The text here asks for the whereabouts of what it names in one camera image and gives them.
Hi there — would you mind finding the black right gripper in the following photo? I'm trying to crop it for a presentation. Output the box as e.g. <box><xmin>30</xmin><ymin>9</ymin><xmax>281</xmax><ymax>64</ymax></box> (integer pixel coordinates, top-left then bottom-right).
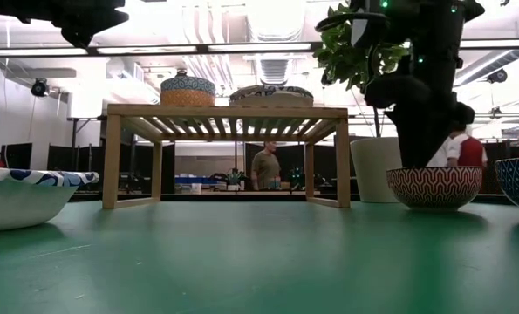
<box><xmin>363</xmin><ymin>73</ymin><xmax>477</xmax><ymax>169</ymax></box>

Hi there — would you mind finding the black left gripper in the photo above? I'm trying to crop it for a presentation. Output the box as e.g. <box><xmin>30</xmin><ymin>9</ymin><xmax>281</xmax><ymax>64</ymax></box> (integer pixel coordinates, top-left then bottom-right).
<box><xmin>51</xmin><ymin>0</ymin><xmax>129</xmax><ymax>49</ymax></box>

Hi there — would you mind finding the red zigzag patterned bowl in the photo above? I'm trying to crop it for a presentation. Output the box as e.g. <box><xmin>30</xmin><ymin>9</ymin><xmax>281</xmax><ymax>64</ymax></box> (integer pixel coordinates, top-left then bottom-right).
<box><xmin>386</xmin><ymin>166</ymin><xmax>484</xmax><ymax>213</ymax></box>

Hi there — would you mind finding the blue floral paper bowl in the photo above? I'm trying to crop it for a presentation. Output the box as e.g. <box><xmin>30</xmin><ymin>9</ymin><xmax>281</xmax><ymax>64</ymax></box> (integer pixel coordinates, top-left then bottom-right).
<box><xmin>229</xmin><ymin>85</ymin><xmax>315</xmax><ymax>108</ymax></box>
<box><xmin>0</xmin><ymin>166</ymin><xmax>100</xmax><ymax>234</ymax></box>

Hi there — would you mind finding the wooden slatted shelf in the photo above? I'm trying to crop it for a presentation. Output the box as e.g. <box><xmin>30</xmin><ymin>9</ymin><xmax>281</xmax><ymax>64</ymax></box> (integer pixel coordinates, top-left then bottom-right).
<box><xmin>101</xmin><ymin>103</ymin><xmax>352</xmax><ymax>209</ymax></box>

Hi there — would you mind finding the person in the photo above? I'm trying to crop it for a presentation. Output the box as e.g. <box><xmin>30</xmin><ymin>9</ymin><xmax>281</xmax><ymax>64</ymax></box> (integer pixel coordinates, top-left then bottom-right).
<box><xmin>250</xmin><ymin>140</ymin><xmax>283</xmax><ymax>192</ymax></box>
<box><xmin>425</xmin><ymin>121</ymin><xmax>489</xmax><ymax>169</ymax></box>

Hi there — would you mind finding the white plant pot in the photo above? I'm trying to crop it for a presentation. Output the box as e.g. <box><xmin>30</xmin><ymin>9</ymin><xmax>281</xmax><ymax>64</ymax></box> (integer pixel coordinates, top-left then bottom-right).
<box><xmin>349</xmin><ymin>136</ymin><xmax>403</xmax><ymax>204</ymax></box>

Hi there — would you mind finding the black ceiling spotlight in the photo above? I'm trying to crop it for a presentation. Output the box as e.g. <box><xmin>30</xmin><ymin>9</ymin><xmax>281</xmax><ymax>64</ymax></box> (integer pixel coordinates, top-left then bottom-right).
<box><xmin>486</xmin><ymin>68</ymin><xmax>509</xmax><ymax>85</ymax></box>
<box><xmin>30</xmin><ymin>78</ymin><xmax>51</xmax><ymax>99</ymax></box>

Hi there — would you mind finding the green leafy plant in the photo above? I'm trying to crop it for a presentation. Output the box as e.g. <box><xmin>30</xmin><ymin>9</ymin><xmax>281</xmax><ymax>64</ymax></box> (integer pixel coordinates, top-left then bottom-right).
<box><xmin>313</xmin><ymin>3</ymin><xmax>411</xmax><ymax>139</ymax></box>

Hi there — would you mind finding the blue and orange patterned bowl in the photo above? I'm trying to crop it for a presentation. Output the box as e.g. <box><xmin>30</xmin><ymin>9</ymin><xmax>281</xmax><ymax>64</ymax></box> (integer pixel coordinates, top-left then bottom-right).
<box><xmin>160</xmin><ymin>69</ymin><xmax>217</xmax><ymax>107</ymax></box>

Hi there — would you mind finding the green table mat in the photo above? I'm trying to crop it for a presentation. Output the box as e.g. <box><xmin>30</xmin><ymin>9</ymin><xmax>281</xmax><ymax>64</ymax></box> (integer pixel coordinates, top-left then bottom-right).
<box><xmin>0</xmin><ymin>200</ymin><xmax>519</xmax><ymax>314</ymax></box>

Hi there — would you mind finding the black ceiling light rail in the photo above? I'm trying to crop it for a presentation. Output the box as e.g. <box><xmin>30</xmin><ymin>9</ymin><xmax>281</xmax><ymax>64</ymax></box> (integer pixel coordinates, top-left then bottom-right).
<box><xmin>0</xmin><ymin>39</ymin><xmax>519</xmax><ymax>58</ymax></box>

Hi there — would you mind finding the black table frame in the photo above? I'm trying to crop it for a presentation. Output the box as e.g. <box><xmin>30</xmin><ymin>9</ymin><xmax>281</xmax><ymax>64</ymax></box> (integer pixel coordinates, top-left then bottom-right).
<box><xmin>66</xmin><ymin>193</ymin><xmax>519</xmax><ymax>205</ymax></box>

